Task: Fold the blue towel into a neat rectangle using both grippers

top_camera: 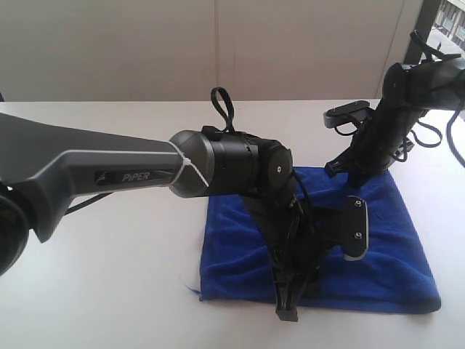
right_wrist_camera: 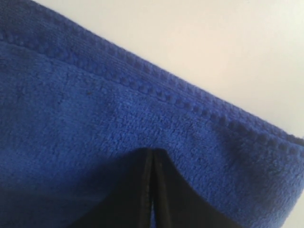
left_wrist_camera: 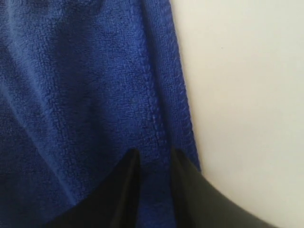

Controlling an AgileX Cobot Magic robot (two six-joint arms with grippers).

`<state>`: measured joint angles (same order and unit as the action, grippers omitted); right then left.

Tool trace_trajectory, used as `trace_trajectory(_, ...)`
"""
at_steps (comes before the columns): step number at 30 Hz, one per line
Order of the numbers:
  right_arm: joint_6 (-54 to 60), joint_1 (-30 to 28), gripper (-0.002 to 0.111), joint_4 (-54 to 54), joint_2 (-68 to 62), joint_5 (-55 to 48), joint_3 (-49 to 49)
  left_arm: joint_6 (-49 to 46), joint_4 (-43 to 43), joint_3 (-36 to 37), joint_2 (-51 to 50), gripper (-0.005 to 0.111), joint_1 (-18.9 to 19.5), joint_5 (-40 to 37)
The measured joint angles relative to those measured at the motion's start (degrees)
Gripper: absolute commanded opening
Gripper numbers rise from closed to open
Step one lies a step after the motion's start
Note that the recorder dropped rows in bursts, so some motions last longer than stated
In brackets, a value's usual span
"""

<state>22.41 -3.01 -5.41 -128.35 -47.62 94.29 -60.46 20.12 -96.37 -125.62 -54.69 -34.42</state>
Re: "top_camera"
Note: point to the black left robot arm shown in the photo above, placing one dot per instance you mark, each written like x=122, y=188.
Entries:
x=44, y=168

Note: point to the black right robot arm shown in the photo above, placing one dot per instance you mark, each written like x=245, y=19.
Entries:
x=380, y=137

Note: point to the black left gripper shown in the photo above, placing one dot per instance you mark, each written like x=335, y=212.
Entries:
x=298, y=236

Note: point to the blue towel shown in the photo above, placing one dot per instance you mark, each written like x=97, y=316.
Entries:
x=393, y=277

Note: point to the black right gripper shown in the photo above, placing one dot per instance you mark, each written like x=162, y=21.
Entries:
x=362, y=160

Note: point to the dark window frame post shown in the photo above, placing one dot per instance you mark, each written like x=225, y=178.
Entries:
x=425, y=19

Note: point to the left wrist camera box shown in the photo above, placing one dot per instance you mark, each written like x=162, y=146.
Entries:
x=354, y=225

